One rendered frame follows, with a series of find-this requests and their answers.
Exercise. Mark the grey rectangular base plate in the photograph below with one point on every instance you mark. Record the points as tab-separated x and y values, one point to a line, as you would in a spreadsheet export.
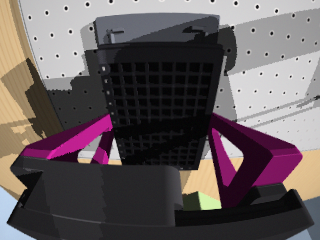
270	77

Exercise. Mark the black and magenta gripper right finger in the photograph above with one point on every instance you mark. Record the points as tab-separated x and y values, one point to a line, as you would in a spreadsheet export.
266	159

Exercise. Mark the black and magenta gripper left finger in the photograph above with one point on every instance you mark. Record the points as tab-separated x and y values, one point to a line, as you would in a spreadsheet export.
66	145

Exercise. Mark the black well plate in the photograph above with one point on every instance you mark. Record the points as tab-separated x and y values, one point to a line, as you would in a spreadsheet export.
148	135

